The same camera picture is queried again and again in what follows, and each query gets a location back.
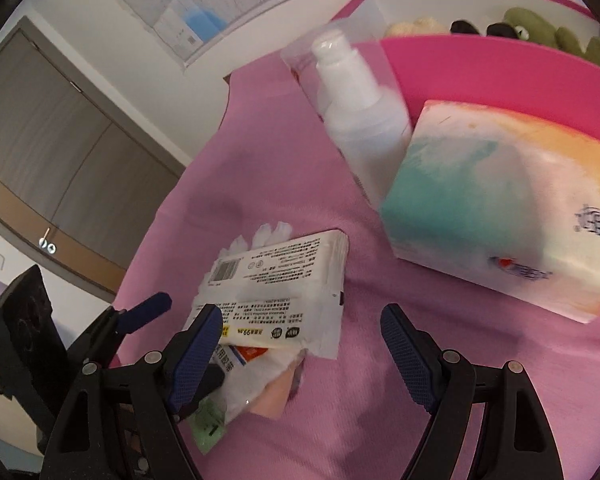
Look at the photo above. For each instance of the beige plush bear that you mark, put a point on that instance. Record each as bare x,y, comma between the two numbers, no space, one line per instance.
426,26

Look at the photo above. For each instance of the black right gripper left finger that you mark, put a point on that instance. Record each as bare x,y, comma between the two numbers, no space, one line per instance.
122,423

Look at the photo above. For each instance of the white spray bottle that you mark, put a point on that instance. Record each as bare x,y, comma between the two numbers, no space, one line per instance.
344,73

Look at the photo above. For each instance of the white wet wipes pack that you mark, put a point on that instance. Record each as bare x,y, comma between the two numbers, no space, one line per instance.
287,295

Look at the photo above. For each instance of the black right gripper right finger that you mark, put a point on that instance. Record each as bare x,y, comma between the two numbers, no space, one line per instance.
515,440

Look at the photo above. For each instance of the green white wipes pouch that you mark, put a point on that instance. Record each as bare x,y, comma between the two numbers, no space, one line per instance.
255,380

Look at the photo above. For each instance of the pink cardboard box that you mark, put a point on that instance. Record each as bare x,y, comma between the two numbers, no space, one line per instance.
506,73

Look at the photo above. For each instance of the green plush turtle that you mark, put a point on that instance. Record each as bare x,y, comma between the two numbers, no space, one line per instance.
531,27

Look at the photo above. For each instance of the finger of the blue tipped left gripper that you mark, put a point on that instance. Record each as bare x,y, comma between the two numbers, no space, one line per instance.
129,321

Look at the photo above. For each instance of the grey brown wardrobe door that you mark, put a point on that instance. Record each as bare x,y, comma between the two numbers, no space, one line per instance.
80,181

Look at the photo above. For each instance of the pastel tissue pack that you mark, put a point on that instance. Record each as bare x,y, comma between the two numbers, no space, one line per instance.
504,200

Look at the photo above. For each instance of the pink bed sheet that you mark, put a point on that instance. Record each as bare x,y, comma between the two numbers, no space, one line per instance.
352,417

